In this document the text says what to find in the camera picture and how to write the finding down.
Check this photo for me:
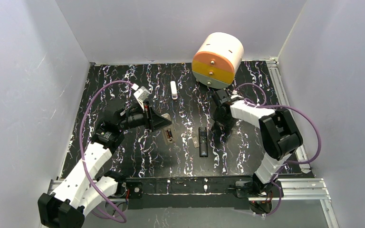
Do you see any white air conditioner remote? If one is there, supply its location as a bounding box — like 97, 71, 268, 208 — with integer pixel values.
161, 113, 176, 145

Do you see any remote battery cover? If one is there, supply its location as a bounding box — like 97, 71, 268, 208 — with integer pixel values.
192, 135, 200, 148

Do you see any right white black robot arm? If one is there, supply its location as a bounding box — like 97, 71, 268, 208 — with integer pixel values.
212, 89, 303, 195

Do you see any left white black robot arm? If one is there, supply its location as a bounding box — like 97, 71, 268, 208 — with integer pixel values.
38, 101, 172, 228

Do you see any black tv remote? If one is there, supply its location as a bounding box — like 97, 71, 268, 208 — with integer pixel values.
198, 127, 209, 157

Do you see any small white remote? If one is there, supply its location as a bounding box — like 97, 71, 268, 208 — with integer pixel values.
170, 81, 178, 100

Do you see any round three-drawer storage box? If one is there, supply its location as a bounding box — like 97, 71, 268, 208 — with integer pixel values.
192, 32, 244, 89

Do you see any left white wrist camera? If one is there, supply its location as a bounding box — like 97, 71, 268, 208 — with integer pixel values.
132, 84, 151, 108

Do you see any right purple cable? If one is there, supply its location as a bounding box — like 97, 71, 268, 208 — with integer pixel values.
232, 83, 322, 218

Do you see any purple cable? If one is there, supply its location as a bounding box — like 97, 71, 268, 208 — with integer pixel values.
232, 83, 322, 218
79, 80, 139, 224

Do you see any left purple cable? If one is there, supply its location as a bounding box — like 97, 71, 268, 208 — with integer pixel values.
79, 80, 139, 224

